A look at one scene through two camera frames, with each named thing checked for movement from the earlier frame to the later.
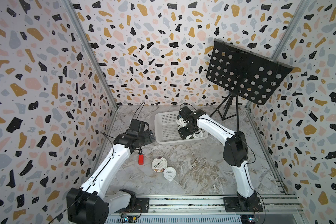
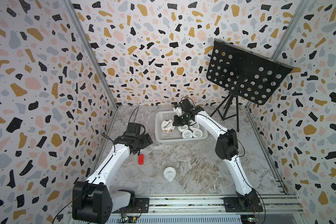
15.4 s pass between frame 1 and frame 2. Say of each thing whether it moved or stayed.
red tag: stayed
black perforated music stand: stayed
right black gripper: moved
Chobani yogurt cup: moved
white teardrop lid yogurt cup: stayed
